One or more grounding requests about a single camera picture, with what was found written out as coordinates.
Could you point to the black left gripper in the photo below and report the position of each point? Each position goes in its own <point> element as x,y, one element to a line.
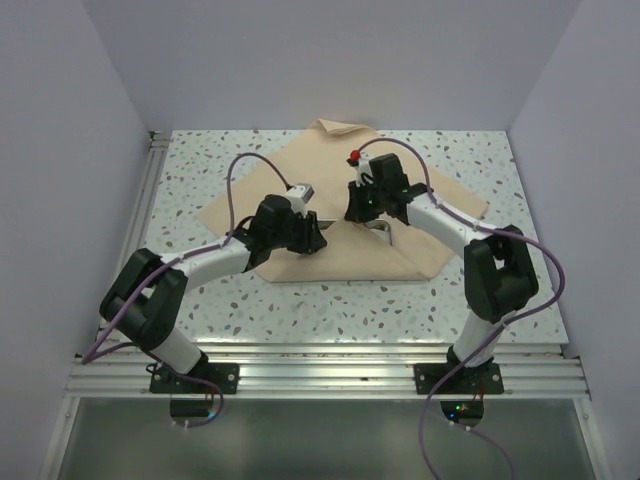
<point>311,239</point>

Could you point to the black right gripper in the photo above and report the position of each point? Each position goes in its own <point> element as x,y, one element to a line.
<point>356,211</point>

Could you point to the stainless steel tray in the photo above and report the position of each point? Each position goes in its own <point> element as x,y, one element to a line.
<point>379,227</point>

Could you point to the beige cloth mat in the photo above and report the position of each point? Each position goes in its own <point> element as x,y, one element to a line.
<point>353,253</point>

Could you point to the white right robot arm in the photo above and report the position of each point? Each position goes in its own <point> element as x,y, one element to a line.
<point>499,277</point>

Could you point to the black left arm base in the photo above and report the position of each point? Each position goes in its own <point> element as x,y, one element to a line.
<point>196,397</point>

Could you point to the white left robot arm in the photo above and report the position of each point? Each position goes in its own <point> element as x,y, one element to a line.
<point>144,301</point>

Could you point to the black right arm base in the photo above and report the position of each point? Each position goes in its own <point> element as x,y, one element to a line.
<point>469,385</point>

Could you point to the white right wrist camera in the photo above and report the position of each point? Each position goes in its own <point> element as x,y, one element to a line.
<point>361,162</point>

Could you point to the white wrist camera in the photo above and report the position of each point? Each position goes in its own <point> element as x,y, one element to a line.
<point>361,162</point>
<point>299,195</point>

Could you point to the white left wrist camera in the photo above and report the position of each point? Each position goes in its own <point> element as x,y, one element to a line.
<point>299,195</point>

